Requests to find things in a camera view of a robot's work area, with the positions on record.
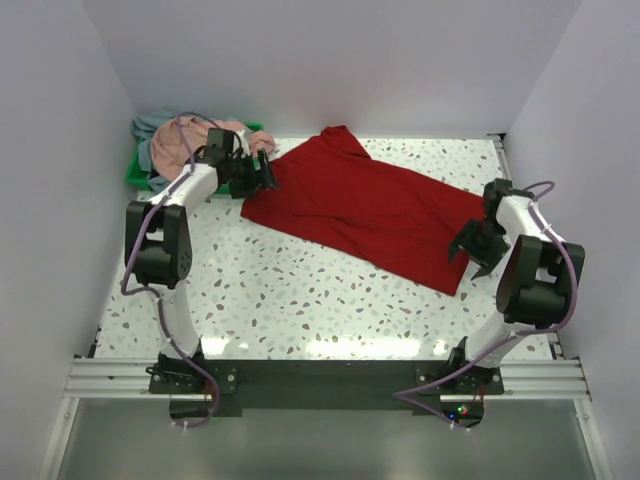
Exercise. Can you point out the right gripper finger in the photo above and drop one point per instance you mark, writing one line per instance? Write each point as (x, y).
(464, 241)
(486, 262)

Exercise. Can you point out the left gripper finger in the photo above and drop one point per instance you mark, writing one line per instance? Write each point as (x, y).
(265, 173)
(244, 186)

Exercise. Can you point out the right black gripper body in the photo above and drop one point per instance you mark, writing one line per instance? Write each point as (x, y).
(495, 244)

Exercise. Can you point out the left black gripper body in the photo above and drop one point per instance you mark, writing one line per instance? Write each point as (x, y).
(241, 163)

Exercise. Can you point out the red t shirt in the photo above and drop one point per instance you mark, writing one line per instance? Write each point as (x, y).
(333, 193)

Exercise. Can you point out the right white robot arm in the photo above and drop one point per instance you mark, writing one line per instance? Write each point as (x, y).
(538, 286)

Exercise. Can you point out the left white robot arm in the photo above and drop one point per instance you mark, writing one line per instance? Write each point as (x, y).
(158, 253)

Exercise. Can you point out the pink t shirt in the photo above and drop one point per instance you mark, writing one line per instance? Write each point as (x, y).
(170, 142)

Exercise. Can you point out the light blue t shirt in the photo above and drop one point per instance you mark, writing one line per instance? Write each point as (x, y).
(143, 128)

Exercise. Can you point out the green plastic bin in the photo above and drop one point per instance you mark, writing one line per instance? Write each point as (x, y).
(134, 175)

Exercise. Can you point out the aluminium frame rail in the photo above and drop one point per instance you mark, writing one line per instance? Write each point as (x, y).
(535, 371)

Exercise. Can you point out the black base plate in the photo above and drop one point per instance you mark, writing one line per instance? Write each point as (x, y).
(228, 388)

